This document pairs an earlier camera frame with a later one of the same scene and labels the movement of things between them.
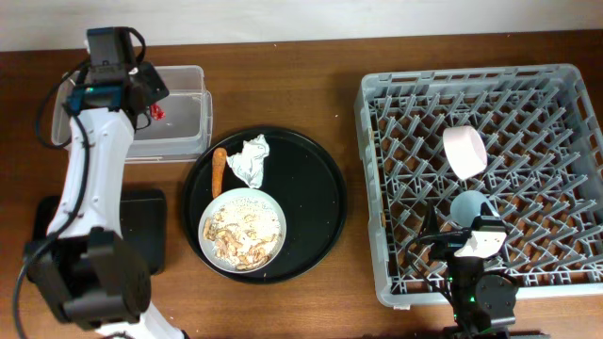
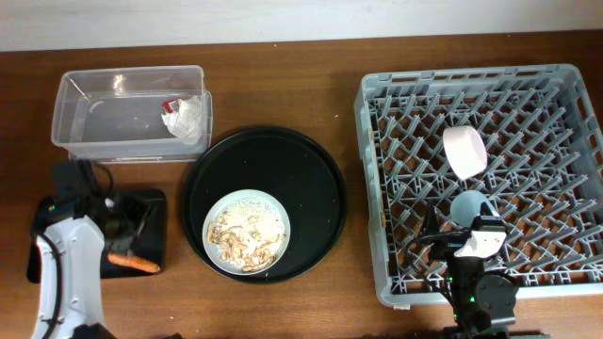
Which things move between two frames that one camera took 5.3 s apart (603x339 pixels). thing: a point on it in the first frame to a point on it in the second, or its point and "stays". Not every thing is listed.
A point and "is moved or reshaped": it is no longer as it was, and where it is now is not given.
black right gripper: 433,234 stays
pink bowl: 465,151 stays
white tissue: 249,163 to 187,121
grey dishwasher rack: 528,137 stays
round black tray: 308,187 stays
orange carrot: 219,160 is moved or reshaped
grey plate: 242,231 stays
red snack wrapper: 156,112 to 171,105
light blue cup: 465,206 stays
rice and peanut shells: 244,233 stays
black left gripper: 150,72 to 142,210
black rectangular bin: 144,223 stays
